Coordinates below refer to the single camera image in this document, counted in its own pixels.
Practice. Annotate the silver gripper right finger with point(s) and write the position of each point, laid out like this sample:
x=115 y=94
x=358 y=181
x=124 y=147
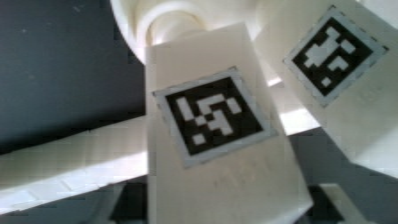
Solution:
x=334 y=209

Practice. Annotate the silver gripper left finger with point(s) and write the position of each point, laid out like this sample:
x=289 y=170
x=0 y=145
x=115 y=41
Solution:
x=122 y=209

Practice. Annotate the white stool leg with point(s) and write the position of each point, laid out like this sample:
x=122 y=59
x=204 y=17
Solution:
x=328 y=47
x=209 y=97

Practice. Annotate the white front fence bar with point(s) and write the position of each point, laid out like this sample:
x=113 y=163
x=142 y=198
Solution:
x=76 y=160

